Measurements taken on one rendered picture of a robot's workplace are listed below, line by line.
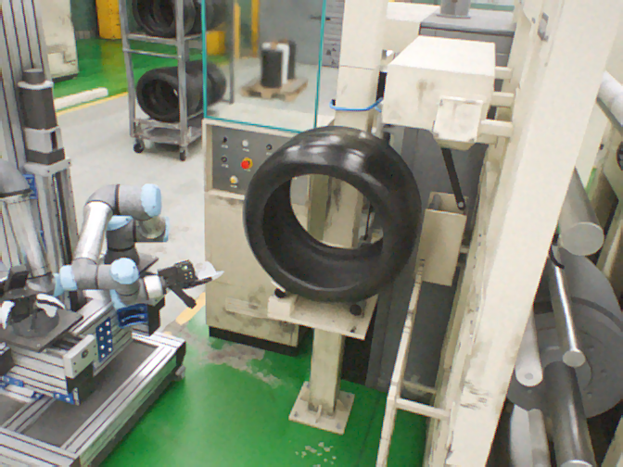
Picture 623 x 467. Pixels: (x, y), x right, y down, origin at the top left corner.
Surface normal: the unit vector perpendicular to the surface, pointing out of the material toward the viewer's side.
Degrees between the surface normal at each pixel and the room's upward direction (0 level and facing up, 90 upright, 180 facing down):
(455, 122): 72
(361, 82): 90
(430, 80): 90
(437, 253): 90
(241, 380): 0
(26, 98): 90
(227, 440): 0
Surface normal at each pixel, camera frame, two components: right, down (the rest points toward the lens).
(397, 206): 0.44, 0.06
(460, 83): -0.28, 0.41
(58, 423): 0.07, -0.89
